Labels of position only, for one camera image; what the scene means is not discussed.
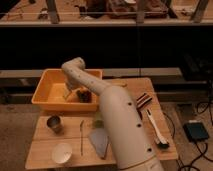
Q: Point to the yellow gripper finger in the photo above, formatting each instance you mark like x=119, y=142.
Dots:
x=66, y=95

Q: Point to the green pepper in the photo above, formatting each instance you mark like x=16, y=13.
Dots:
x=78, y=92

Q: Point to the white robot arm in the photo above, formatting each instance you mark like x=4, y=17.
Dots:
x=129, y=142

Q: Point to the metal cup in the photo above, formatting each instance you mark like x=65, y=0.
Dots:
x=54, y=123

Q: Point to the green plastic cup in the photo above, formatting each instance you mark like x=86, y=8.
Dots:
x=97, y=121

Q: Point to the yellow plastic tub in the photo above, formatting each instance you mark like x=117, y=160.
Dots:
x=50, y=92

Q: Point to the thin metal utensil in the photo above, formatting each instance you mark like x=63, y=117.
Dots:
x=81, y=137

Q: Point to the yellow banana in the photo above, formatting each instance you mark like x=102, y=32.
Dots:
x=121, y=84

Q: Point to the grey triangular cloth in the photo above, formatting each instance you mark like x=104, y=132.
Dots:
x=99, y=140

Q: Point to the striped black red block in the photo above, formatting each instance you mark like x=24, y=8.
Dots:
x=143, y=100

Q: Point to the black foot pedal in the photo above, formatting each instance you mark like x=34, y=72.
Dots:
x=195, y=131

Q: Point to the wooden shelf rail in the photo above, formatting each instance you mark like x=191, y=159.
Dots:
x=107, y=23

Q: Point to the white handled brush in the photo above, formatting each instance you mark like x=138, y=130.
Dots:
x=160, y=139

